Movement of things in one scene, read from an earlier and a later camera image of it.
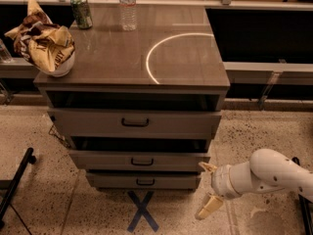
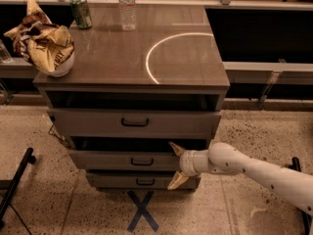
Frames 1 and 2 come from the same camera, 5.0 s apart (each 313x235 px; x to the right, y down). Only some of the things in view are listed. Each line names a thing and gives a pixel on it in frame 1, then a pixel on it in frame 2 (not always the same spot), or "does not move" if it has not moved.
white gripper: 221,179 → 186,163
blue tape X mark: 142,211 does not move
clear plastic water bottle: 127,7 does not move
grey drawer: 140,160 does not move
